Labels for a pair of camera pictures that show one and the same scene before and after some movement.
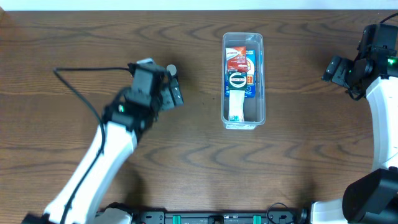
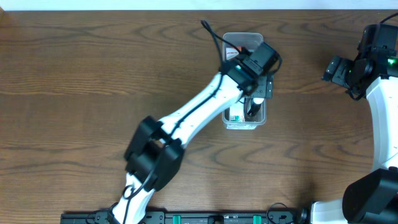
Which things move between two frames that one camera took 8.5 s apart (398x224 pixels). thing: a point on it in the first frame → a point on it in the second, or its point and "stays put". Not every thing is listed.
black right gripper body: x=348 y=74 stays put
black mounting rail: x=221 y=217 stays put
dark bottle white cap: x=172 y=70 → x=256 y=105
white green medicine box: x=236 y=101 stays put
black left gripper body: x=159 y=102 → x=265 y=89
